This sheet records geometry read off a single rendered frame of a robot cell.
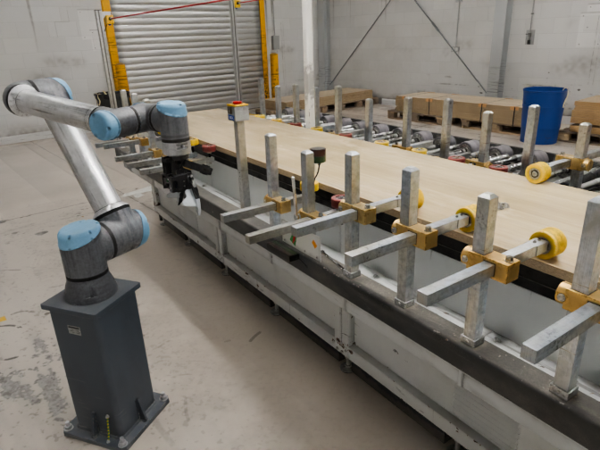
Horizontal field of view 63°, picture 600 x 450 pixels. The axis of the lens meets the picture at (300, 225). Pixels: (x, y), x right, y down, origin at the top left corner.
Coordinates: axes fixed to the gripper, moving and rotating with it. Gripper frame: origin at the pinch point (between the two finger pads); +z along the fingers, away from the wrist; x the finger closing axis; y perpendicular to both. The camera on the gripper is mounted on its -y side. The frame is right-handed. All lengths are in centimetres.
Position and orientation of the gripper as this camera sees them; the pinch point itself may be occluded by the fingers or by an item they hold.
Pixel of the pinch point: (190, 210)
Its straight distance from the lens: 173.4
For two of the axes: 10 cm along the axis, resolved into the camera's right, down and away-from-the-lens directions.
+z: 0.3, 9.3, 3.7
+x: 6.4, 2.6, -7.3
